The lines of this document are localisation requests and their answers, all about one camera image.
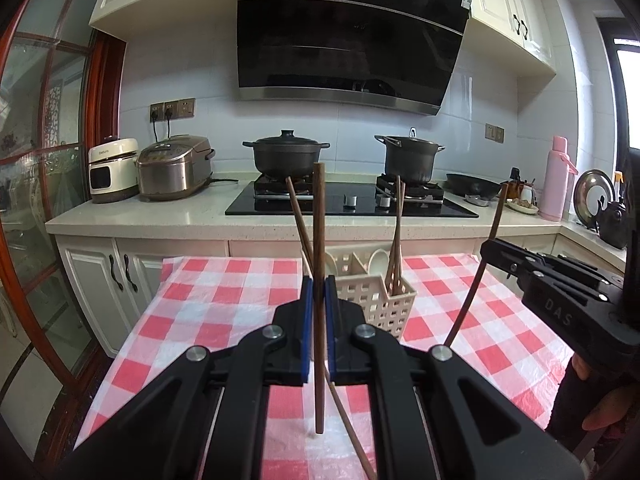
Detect red wooden glass door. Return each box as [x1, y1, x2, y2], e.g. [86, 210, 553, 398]
[0, 0, 126, 461]

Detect white lower cabinets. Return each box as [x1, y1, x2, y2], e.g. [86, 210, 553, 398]
[55, 234, 626, 361]

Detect black wok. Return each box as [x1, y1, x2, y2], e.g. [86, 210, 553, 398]
[445, 172, 502, 200]

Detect black gas hob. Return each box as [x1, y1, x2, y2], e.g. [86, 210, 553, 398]
[225, 174, 480, 219]

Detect gold wall socket strip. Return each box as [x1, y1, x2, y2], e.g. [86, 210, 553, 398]
[150, 97, 197, 122]

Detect cream plastic utensil basket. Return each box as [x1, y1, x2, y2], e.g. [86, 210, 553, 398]
[324, 246, 417, 342]

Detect white spoon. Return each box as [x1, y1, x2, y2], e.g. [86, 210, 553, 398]
[367, 248, 392, 274]

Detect white countertop cooker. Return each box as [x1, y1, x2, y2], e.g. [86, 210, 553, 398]
[88, 136, 139, 204]

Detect black kettle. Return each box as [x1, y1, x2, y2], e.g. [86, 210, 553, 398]
[596, 197, 629, 251]

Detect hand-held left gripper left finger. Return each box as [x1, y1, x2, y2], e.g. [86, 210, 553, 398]
[60, 275, 314, 480]

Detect steel rice cooker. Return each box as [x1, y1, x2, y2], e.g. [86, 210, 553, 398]
[136, 134, 216, 202]

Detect condiment jars on plate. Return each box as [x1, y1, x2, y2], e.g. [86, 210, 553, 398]
[505, 167, 541, 215]

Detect black range hood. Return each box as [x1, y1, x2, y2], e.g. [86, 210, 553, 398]
[236, 0, 473, 117]

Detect black pot with lid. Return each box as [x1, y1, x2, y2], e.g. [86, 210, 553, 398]
[243, 129, 331, 179]

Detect person's right hand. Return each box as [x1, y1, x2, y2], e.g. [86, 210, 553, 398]
[571, 353, 628, 432]

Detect pink thermos flask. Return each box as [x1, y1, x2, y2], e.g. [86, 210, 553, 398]
[538, 135, 578, 222]

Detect red white checkered tablecloth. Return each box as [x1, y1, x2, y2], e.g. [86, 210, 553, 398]
[75, 254, 576, 480]

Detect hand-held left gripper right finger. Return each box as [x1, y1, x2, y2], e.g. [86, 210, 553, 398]
[325, 275, 583, 480]

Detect dark framed window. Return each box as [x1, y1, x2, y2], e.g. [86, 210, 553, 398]
[595, 17, 640, 151]

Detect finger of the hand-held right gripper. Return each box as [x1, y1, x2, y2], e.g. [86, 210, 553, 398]
[525, 251, 624, 294]
[480, 239, 547, 287]

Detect dark stockpot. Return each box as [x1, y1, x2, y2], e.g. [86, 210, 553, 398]
[375, 128, 447, 184]

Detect steel pot lid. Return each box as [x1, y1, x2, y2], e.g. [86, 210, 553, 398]
[573, 169, 617, 228]

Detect black plug cables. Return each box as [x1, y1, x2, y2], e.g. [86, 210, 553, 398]
[151, 109, 174, 144]

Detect white upper cabinet black handles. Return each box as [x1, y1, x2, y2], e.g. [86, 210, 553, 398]
[465, 0, 558, 78]

